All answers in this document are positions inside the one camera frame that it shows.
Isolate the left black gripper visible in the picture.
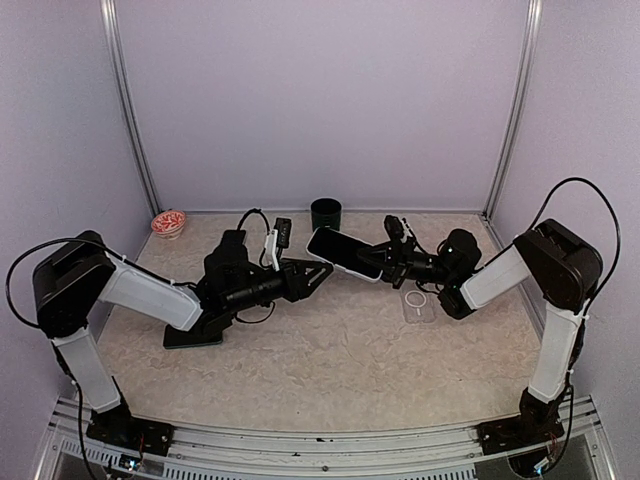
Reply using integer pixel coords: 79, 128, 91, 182
225, 257, 333, 313

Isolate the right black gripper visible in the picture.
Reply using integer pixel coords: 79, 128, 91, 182
355, 235, 454, 289

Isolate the lavender phone case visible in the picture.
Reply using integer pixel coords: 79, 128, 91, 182
305, 227, 385, 281

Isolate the black phone top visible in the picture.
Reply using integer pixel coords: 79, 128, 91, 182
309, 228, 384, 279

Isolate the black phone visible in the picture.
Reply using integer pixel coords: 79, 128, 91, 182
220, 229, 247, 247
309, 228, 384, 279
163, 325, 223, 350

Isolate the clear phone case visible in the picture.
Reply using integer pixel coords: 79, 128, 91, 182
400, 285, 436, 324

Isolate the black phone bottom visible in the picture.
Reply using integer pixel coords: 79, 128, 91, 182
163, 325, 223, 350

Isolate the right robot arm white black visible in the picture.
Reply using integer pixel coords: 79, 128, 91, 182
357, 216, 603, 444

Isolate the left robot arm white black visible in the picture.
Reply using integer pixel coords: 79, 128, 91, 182
33, 229, 333, 445

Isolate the dark green mug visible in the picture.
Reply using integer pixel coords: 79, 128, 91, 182
310, 198, 342, 231

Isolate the red white patterned bowl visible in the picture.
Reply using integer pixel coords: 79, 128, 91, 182
151, 210, 187, 240

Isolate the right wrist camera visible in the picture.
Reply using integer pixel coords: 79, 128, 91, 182
383, 215, 415, 243

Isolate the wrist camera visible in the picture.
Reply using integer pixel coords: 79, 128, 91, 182
264, 217, 292, 271
383, 215, 415, 243

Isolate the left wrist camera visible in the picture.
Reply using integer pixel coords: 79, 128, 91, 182
264, 217, 292, 271

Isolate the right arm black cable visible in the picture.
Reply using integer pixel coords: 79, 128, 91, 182
412, 175, 621, 321

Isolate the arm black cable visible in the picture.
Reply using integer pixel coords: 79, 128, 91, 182
4, 207, 274, 480
412, 175, 621, 321

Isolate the front aluminium rail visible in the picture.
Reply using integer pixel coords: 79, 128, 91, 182
44, 394, 611, 480

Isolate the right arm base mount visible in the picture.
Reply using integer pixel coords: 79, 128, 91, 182
477, 416, 565, 455

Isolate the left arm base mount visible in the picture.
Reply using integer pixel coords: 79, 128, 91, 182
86, 417, 174, 457

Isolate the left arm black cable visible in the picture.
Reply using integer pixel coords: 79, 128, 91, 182
4, 207, 274, 480

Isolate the right aluminium frame post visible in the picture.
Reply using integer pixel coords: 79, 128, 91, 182
483, 0, 543, 223

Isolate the aluminium frame post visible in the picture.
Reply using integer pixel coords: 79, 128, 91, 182
483, 0, 543, 223
100, 0, 162, 216

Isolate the left aluminium frame post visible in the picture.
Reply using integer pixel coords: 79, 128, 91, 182
100, 0, 162, 216

